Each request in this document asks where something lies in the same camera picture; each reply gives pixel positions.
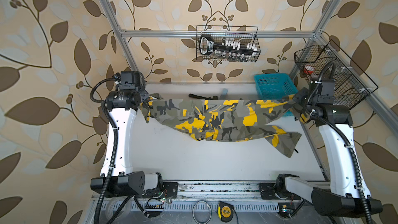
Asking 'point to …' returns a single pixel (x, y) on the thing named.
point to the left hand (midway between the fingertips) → (137, 93)
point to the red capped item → (308, 69)
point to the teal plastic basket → (274, 86)
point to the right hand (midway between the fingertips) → (304, 97)
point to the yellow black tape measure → (225, 211)
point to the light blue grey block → (224, 93)
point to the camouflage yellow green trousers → (228, 120)
